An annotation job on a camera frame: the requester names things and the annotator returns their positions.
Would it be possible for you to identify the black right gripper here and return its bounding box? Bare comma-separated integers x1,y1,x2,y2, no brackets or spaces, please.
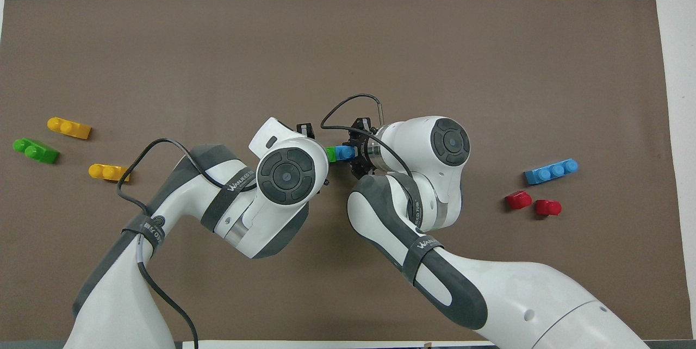
349,117,376,179

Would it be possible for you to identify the brown table mat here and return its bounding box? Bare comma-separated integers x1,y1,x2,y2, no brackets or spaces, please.
0,0,687,342

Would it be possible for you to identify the yellow two-stud toy brick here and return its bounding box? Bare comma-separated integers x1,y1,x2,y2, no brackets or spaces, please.
47,116,92,140
88,163,132,183

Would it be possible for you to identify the black left arm gripper cable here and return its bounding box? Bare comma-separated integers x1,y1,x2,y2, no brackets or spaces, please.
116,138,259,349

